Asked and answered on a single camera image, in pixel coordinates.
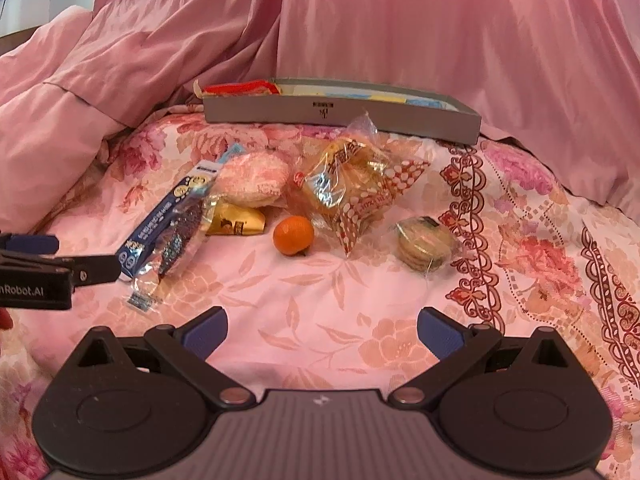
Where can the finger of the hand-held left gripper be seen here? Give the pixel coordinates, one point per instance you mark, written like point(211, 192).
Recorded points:
point(30, 244)
point(95, 269)

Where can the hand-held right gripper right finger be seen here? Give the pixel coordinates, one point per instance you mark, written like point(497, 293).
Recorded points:
point(440, 336)

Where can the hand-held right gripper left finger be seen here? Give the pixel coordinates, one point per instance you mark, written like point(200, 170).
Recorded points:
point(204, 336)

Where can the blue cookie packet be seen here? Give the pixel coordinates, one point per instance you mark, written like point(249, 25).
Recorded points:
point(165, 230)

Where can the gold snack packet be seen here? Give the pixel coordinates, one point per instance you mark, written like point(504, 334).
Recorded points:
point(235, 221)

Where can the pink round cake packet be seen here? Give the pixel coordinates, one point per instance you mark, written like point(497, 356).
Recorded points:
point(255, 180)

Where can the grey cardboard box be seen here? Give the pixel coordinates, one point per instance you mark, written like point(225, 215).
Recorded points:
point(345, 112)

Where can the clear wrapped round biscuit pack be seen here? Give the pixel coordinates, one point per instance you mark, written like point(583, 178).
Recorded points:
point(425, 242)

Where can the floral bed sheet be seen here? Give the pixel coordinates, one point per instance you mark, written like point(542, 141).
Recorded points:
point(320, 290)

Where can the tangerine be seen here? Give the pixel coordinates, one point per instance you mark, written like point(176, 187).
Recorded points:
point(293, 235)

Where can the clear red-checked pastry bag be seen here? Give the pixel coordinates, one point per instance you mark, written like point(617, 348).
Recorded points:
point(355, 187)

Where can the red snack packet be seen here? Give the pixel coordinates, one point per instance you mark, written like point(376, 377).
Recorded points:
point(240, 88)

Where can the pink curtain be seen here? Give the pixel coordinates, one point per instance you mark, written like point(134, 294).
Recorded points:
point(380, 25)

